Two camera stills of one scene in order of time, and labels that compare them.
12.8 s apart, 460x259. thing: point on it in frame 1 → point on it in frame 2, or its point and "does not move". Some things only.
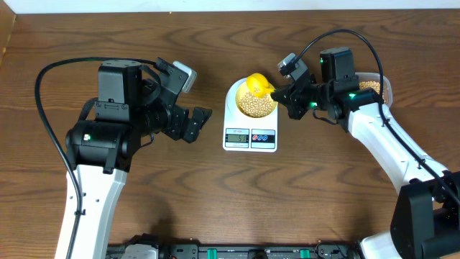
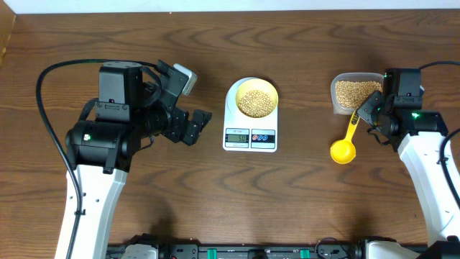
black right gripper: [290, 101] → [364, 111]
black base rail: [247, 251] does not move
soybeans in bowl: [254, 105] does not move
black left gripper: [176, 129] does not move
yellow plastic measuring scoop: [259, 83] → [343, 151]
